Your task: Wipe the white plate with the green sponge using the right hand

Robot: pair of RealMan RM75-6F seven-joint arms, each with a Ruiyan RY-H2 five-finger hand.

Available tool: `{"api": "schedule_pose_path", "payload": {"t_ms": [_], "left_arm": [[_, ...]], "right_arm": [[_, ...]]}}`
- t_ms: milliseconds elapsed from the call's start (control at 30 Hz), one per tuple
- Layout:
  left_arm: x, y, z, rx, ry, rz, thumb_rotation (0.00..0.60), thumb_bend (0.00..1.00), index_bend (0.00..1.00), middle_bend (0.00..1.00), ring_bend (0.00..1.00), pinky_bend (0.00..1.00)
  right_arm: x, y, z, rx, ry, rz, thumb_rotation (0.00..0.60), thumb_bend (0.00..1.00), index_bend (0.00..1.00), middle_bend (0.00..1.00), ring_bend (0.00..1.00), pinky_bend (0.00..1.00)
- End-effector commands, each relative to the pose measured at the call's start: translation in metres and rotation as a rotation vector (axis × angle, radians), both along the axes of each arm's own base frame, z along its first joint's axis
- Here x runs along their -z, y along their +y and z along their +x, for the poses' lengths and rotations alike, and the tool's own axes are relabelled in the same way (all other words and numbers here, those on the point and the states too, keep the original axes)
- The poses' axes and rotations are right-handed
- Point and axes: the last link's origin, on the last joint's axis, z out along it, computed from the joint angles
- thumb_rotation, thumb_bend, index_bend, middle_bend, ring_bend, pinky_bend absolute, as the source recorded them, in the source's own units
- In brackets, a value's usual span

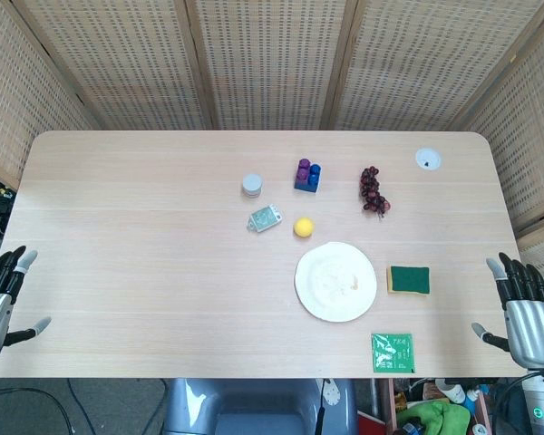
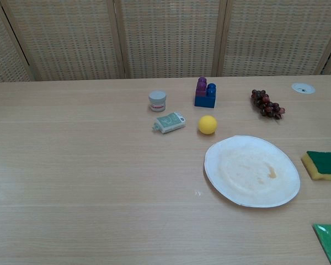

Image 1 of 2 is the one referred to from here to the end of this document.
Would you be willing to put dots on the green plush toy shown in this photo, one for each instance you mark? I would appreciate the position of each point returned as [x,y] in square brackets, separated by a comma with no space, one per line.
[430,417]

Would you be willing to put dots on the dark purple grape bunch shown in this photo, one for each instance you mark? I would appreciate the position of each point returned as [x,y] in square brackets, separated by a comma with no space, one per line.
[372,190]

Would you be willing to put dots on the white plastic bottle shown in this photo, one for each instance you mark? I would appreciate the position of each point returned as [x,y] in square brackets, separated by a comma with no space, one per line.
[451,390]

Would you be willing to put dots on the red box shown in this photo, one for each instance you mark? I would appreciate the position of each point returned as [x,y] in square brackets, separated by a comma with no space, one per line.
[374,426]

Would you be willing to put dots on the white perforated bracket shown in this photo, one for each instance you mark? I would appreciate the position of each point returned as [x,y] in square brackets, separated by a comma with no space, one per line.
[331,394]

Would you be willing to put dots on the wooden table leg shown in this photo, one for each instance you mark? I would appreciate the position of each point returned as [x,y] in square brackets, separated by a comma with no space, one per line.
[385,403]

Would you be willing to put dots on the green sachet packet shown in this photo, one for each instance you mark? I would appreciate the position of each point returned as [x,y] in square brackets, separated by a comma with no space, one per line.
[392,353]

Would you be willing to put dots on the blue purple toy block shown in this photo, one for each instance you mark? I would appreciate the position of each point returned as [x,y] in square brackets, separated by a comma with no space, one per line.
[307,177]

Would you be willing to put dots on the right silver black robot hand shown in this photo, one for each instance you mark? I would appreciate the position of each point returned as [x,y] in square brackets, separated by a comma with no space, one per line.
[532,328]

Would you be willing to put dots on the white round plate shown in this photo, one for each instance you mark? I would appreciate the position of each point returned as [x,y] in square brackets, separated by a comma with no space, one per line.
[335,283]

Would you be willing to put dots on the grey robot torso base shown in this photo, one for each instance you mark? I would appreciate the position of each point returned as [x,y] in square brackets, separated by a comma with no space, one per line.
[254,408]

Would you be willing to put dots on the yellow ball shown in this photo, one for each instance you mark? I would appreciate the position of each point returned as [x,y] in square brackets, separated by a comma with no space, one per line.
[304,227]

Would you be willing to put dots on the green yellow sponge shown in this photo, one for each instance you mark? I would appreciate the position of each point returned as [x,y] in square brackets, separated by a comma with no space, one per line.
[410,279]

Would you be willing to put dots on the clear packaged green card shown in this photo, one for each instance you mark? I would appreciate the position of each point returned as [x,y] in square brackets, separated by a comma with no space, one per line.
[264,219]

